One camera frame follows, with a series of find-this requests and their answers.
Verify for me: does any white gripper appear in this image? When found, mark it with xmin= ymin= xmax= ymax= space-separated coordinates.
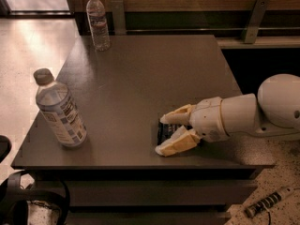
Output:
xmin=155 ymin=97 xmax=229 ymax=157

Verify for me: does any dark blue rxbar wrapper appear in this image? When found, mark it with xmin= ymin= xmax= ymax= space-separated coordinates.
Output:
xmin=157 ymin=120 xmax=180 ymax=145

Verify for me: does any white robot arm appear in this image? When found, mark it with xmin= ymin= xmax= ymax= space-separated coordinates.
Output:
xmin=156 ymin=74 xmax=300 ymax=157

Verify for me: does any labelled water bottle near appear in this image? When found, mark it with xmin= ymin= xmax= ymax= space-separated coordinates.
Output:
xmin=34 ymin=68 xmax=87 ymax=147

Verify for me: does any clear water bottle far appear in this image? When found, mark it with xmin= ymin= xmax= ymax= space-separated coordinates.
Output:
xmin=86 ymin=0 xmax=111 ymax=52

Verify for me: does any grey drawer cabinet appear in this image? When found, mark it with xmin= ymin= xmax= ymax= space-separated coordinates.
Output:
xmin=30 ymin=171 xmax=257 ymax=225

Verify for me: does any white power strip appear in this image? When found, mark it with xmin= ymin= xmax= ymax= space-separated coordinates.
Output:
xmin=245 ymin=187 xmax=294 ymax=218

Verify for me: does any black round object left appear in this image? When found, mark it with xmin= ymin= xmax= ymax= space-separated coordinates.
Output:
xmin=0 ymin=135 xmax=12 ymax=163

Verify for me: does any black chair base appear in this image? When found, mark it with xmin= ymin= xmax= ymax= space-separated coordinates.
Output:
xmin=0 ymin=171 xmax=70 ymax=225

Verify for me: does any grey metal bracket left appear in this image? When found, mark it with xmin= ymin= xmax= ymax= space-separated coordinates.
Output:
xmin=111 ymin=0 xmax=127 ymax=36

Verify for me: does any grey metal bracket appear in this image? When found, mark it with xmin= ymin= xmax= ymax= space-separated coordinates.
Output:
xmin=242 ymin=0 xmax=270 ymax=44
xmin=111 ymin=0 xmax=127 ymax=36

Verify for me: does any grey metal bracket right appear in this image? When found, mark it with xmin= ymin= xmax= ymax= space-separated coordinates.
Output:
xmin=242 ymin=0 xmax=270 ymax=44

